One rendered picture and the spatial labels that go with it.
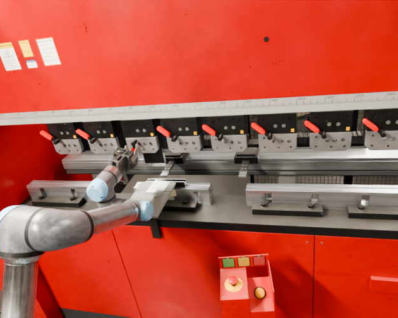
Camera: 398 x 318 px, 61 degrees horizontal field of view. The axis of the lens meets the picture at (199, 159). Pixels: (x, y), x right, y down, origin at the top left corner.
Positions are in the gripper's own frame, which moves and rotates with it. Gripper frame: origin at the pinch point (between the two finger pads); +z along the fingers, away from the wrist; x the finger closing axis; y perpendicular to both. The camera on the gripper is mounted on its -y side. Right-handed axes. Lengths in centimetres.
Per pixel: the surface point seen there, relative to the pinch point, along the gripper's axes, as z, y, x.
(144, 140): 2.5, 6.7, -3.7
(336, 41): 3, 63, -69
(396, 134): 3, 37, -100
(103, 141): 2.4, 0.7, 16.0
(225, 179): 164, -114, -35
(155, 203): -12.0, -14.5, -16.4
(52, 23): 3, 49, 39
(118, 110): 3.0, 17.8, 9.4
